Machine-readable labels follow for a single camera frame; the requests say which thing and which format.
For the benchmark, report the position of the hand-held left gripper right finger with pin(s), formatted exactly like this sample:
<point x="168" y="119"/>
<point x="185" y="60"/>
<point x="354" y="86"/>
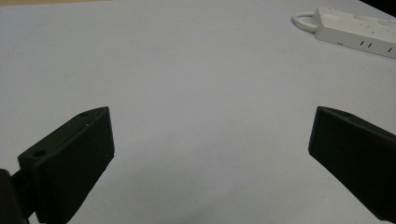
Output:
<point x="355" y="155"/>

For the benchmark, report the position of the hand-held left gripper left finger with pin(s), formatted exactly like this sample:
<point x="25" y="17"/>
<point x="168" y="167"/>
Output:
<point x="68" y="161"/>

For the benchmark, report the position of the white power strip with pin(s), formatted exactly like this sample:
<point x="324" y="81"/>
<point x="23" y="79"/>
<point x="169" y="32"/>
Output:
<point x="351" y="29"/>

